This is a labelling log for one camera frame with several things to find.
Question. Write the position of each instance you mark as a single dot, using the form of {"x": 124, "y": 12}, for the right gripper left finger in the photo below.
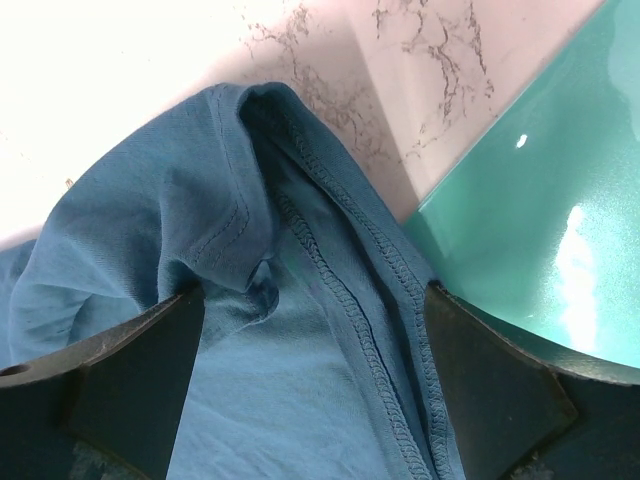
{"x": 107, "y": 407}

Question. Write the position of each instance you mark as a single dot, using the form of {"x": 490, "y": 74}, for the teal cutting board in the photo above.
{"x": 538, "y": 225}

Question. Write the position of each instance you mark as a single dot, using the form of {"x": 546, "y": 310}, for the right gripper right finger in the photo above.
{"x": 524, "y": 407}

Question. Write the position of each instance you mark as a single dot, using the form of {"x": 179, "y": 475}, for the blue t shirt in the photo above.
{"x": 313, "y": 362}

